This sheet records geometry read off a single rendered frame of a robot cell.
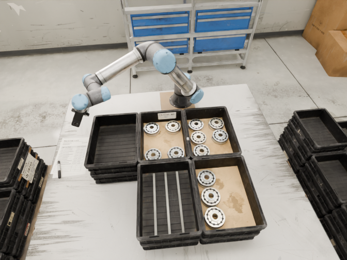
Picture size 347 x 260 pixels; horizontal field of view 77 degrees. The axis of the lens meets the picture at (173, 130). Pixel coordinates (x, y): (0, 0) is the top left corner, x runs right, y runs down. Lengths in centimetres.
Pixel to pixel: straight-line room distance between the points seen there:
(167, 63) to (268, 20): 341
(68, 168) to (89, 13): 281
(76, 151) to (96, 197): 40
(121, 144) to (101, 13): 278
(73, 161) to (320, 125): 208
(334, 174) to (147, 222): 158
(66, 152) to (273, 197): 140
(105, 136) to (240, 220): 97
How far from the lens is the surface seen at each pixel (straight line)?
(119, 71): 129
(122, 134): 152
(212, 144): 143
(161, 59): 119
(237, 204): 127
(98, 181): 147
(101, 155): 145
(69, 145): 176
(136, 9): 294
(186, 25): 305
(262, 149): 166
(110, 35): 406
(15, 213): 206
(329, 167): 223
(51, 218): 152
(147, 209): 123
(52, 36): 428
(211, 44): 326
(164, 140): 144
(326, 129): 234
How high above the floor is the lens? 198
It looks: 50 degrees down
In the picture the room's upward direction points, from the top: 1 degrees counter-clockwise
